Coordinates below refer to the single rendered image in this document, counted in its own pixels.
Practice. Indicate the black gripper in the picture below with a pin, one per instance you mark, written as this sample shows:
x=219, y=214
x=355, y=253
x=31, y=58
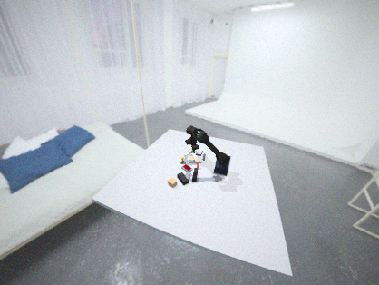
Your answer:
x=194, y=145

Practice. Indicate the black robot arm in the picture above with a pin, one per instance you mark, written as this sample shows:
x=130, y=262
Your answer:
x=202, y=137

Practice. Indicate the beige cube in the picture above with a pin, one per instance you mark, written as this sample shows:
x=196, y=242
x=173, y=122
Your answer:
x=172, y=182

